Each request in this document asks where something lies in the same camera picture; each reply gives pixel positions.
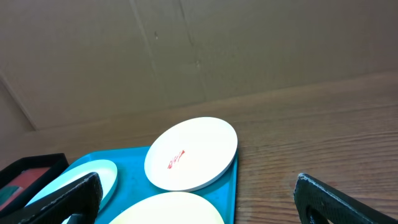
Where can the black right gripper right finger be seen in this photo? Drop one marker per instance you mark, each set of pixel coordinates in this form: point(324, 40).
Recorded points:
point(319, 203)

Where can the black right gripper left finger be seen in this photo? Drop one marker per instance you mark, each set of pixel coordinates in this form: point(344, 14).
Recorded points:
point(79, 201)

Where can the light blue plate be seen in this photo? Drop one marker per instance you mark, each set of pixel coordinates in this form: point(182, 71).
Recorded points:
point(108, 175)

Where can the yellow plate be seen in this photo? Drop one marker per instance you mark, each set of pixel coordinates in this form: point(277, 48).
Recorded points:
point(171, 208)

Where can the teal plastic tray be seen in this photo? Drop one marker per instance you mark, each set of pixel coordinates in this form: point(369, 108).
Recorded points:
point(133, 185)

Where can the black tray with red liquid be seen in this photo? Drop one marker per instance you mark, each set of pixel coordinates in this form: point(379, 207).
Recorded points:
point(24, 178)

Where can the white plate with red stain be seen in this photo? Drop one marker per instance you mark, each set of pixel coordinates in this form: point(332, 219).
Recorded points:
point(191, 155)

